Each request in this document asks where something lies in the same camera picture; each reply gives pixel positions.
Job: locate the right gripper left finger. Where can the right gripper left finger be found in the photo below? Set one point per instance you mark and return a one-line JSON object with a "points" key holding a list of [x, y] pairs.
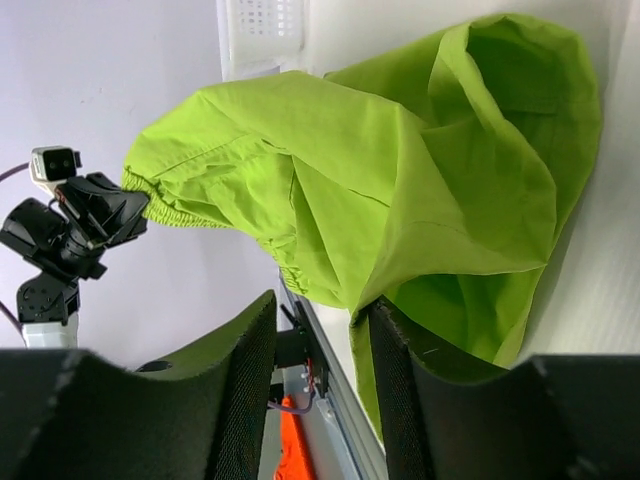
{"points": [[69, 414]]}

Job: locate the white plastic basket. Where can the white plastic basket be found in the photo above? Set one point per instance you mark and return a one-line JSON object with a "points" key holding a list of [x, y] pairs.
{"points": [[257, 36]]}

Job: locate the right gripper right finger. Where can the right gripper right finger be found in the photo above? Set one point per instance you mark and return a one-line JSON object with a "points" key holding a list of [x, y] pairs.
{"points": [[446, 414]]}

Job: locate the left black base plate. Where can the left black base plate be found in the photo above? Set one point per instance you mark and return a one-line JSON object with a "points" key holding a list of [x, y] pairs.
{"points": [[300, 346]]}

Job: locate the orange object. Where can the orange object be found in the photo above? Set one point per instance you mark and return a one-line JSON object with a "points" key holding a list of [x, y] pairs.
{"points": [[295, 462]]}

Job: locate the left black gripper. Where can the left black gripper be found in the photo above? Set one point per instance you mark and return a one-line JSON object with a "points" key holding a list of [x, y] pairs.
{"points": [[68, 236]]}

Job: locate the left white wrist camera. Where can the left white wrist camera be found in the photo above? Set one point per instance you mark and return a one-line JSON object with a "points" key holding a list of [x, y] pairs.
{"points": [[51, 166]]}

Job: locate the aluminium mounting rail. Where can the aluminium mounting rail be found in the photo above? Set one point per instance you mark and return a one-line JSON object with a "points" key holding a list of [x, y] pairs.
{"points": [[341, 440]]}

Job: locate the lime green cloth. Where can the lime green cloth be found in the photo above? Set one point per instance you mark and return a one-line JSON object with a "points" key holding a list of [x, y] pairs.
{"points": [[439, 175]]}

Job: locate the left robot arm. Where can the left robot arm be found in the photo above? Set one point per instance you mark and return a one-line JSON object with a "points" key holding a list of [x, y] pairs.
{"points": [[48, 311]]}

